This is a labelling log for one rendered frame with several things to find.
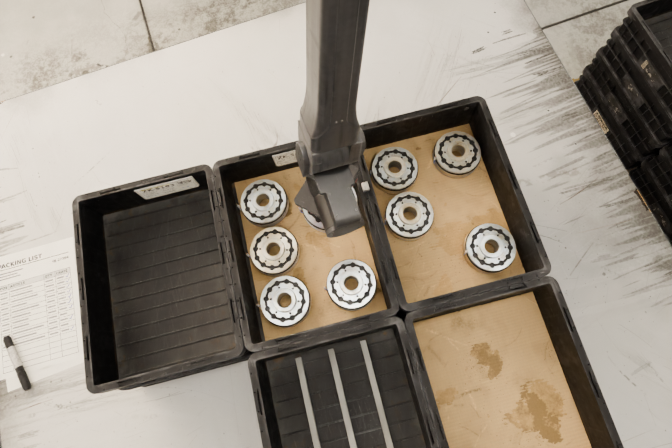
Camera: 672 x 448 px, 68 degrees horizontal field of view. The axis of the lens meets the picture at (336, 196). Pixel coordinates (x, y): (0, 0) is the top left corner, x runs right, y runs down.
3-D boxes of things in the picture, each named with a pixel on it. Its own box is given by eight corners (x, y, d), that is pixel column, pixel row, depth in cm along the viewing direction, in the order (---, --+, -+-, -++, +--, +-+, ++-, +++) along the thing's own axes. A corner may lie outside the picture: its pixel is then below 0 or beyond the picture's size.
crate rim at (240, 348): (77, 200, 106) (70, 196, 103) (213, 166, 107) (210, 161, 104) (93, 395, 93) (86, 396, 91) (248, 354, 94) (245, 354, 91)
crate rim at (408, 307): (348, 132, 107) (348, 127, 105) (480, 99, 108) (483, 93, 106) (401, 314, 95) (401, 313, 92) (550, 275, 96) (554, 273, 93)
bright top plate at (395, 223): (379, 199, 107) (380, 198, 107) (424, 187, 108) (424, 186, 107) (394, 243, 104) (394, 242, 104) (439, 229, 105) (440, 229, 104)
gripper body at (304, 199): (359, 172, 82) (360, 156, 75) (327, 223, 80) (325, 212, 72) (325, 153, 83) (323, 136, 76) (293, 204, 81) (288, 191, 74)
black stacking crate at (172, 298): (100, 213, 115) (73, 198, 104) (224, 182, 116) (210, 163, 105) (117, 391, 102) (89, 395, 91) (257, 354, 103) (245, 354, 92)
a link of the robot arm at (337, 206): (359, 120, 65) (296, 137, 63) (390, 199, 62) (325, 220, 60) (346, 156, 76) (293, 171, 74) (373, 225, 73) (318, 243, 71)
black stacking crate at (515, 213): (350, 150, 116) (349, 129, 106) (471, 120, 117) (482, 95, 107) (398, 317, 104) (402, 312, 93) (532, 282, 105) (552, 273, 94)
